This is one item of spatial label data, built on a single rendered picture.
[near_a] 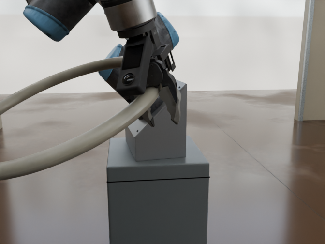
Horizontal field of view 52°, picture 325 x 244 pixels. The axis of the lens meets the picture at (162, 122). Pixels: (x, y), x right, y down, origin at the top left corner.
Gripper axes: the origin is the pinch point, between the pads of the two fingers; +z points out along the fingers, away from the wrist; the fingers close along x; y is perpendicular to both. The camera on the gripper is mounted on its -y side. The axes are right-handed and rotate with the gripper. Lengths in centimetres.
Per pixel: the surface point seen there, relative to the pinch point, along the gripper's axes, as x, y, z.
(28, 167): 14.0, -22.5, -7.3
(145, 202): 33, 30, 53
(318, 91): -50, 492, 257
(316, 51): -52, 508, 192
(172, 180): 22, 37, 48
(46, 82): 38.1, 15.8, -7.5
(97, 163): 186, 192, 155
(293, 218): -11, 137, 175
